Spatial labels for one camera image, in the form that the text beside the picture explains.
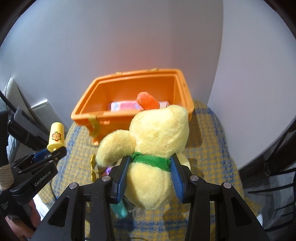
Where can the pink patterned book in basket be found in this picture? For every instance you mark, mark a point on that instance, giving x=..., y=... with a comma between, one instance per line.
x=134, y=105

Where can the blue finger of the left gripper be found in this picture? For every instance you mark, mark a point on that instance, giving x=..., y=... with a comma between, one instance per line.
x=39, y=156
x=52, y=159

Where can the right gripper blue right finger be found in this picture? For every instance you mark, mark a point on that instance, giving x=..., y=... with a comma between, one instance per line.
x=179, y=178

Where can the orange plastic storage basket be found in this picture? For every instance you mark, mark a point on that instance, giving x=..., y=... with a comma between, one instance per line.
x=92, y=110

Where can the teal flower plush cushion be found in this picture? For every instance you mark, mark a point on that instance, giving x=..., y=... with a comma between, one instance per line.
x=119, y=210

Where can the grey laptop device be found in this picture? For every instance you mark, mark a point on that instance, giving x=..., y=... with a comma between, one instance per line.
x=44, y=114

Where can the colourful cube block toy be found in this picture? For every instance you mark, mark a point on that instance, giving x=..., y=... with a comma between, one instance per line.
x=108, y=170

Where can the yellow popsicle toy with flower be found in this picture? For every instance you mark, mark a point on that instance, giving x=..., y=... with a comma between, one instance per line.
x=56, y=137

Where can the yellow blue checkered blanket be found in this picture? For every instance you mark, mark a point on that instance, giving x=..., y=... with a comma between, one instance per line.
x=206, y=151

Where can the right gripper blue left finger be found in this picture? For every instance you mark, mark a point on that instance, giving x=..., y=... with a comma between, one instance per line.
x=119, y=180

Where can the yellow plush dog green scarf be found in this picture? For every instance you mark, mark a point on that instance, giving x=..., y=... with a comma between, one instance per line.
x=154, y=135

